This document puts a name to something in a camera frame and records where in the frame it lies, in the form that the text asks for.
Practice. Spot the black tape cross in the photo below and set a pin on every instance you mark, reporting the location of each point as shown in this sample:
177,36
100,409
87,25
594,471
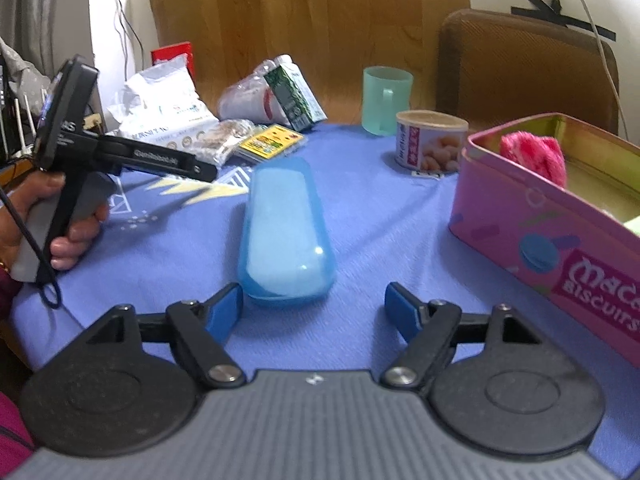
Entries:
575,20

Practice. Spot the pink biscuit tin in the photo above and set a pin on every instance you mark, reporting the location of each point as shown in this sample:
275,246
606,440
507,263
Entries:
525,240

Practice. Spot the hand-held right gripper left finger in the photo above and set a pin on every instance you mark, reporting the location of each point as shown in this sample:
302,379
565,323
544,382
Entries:
227,310

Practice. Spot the grey curtain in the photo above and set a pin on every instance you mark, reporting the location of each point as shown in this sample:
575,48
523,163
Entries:
30,0

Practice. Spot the pink fuzzy cloth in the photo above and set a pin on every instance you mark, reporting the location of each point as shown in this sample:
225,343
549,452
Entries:
532,155

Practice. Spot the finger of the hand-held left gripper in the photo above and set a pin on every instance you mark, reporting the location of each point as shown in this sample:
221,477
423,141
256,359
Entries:
206,171

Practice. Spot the yellow snack packet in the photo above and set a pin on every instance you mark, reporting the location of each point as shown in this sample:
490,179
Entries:
272,141

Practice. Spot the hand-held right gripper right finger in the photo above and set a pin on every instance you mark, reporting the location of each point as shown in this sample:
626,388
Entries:
402,310

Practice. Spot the green drink carton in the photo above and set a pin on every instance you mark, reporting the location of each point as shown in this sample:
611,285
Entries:
292,95

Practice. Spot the wooden wall panel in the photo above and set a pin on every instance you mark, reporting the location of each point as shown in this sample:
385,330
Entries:
325,10

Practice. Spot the person's pink clothing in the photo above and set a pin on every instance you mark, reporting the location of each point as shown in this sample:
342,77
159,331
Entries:
10,430

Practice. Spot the clear plastic bag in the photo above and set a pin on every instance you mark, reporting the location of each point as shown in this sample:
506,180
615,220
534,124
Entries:
245,100

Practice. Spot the round snack can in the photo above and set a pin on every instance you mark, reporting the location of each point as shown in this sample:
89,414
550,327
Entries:
430,150

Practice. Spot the person's left hand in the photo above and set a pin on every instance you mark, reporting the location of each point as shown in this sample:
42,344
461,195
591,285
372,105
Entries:
35,195

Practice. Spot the teal plastic cup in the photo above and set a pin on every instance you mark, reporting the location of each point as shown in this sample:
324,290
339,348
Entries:
382,105

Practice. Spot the brown chair back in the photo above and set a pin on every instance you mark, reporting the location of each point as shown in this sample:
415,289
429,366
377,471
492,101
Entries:
525,60

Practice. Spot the white soft tissue pack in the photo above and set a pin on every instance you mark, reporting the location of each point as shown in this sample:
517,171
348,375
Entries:
165,125

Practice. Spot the cotton swab bag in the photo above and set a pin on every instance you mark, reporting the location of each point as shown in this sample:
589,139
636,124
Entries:
225,137

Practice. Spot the blue translucent plastic case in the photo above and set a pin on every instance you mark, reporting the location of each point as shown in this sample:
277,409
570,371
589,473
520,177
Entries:
285,230

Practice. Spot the blue printed tablecloth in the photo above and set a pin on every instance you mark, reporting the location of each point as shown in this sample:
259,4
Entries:
375,240

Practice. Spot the red cardboard box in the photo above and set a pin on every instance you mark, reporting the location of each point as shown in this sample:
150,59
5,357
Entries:
172,52

